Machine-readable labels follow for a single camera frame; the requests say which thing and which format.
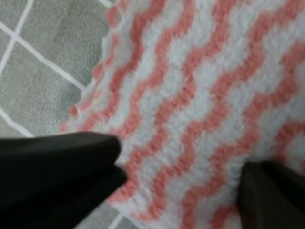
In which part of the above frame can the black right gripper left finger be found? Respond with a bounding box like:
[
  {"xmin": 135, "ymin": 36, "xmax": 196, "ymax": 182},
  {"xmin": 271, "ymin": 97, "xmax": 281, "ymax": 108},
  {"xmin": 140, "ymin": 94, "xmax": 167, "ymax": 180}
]
[{"xmin": 0, "ymin": 132, "xmax": 127, "ymax": 229}]

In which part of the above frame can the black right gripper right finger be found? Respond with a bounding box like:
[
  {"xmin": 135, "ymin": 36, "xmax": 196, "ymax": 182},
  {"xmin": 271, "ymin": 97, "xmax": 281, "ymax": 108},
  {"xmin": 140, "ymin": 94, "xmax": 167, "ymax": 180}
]
[{"xmin": 237, "ymin": 161, "xmax": 305, "ymax": 229}]

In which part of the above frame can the pink white wavy towel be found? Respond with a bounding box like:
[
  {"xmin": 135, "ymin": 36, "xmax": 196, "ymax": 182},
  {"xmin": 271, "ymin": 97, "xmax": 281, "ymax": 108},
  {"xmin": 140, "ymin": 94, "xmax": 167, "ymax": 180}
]
[{"xmin": 61, "ymin": 0, "xmax": 305, "ymax": 229}]

